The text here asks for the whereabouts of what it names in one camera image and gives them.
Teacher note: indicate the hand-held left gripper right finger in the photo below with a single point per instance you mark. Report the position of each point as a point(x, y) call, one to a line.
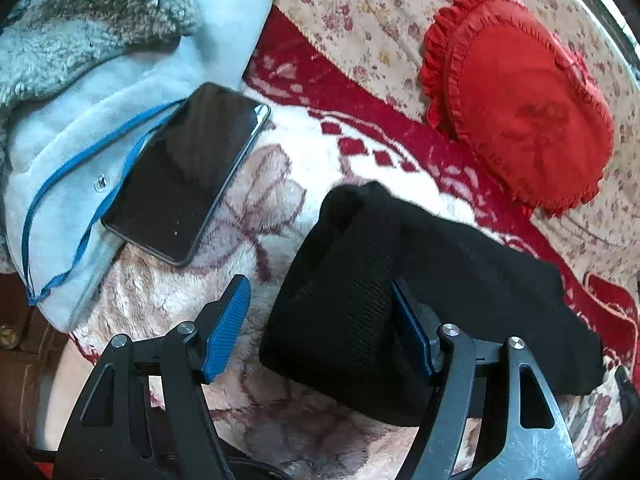
point(407, 327)

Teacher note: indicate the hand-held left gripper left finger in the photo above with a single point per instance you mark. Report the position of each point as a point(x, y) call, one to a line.
point(227, 330)

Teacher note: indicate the black pants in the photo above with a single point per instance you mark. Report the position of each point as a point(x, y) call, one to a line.
point(350, 270)

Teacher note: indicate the red and white plush blanket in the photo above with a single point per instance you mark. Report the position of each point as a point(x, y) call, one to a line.
point(150, 280)

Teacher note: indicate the black smartphone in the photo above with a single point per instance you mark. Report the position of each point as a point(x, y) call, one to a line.
point(185, 170)

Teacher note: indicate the brown wooden furniture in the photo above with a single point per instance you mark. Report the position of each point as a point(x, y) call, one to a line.
point(20, 370)

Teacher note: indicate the red heart-shaped ruffled pillow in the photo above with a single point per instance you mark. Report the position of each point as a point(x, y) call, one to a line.
point(520, 100)

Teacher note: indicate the light blue fleece jacket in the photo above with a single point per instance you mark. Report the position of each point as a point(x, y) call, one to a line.
point(65, 125)

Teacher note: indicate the floral quilt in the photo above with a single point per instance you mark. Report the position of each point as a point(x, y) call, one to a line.
point(360, 15)

